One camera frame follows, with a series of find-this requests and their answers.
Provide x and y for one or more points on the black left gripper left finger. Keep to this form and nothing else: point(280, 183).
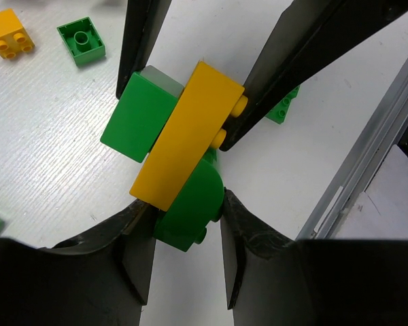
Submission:
point(98, 277)

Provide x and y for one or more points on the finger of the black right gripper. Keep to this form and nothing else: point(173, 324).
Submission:
point(308, 36)
point(143, 22)

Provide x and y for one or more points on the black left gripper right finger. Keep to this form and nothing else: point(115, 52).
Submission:
point(273, 280)

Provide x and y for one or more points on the green rounded lego brick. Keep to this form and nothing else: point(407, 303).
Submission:
point(198, 203)

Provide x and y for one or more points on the long yellow lego brick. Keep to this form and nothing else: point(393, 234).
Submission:
point(194, 126)

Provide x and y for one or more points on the small green lego brick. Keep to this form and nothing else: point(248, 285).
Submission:
point(82, 41)

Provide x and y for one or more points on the long green lego plate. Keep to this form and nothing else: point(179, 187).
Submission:
point(279, 112)

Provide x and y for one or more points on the small yellow lego brick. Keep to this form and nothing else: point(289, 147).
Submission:
point(13, 37)

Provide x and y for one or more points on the aluminium rail front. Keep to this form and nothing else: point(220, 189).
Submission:
point(385, 128)

